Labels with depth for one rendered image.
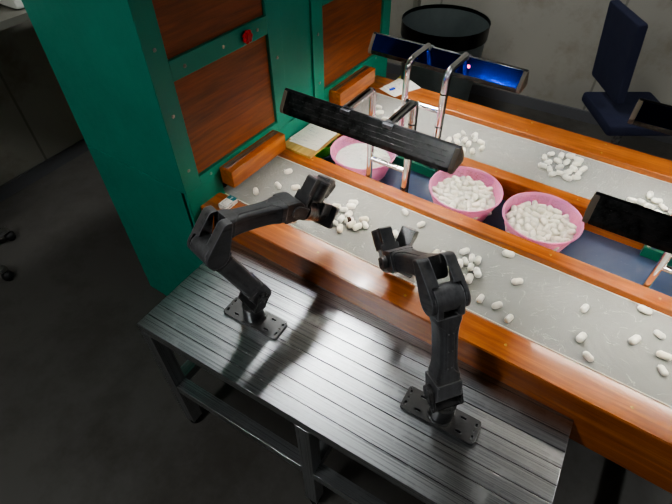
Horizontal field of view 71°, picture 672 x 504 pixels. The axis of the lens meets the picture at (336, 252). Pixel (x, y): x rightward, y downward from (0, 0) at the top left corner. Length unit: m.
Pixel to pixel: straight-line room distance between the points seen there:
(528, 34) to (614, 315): 2.68
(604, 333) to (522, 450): 0.42
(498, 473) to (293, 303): 0.73
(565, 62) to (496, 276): 2.59
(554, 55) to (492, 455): 3.10
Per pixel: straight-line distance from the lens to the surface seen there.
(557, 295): 1.55
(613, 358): 1.48
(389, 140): 1.43
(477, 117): 2.23
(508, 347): 1.35
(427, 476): 1.25
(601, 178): 2.08
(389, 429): 1.28
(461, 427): 1.30
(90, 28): 1.60
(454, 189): 1.82
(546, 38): 3.89
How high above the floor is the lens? 1.84
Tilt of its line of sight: 46 degrees down
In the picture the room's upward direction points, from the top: 1 degrees counter-clockwise
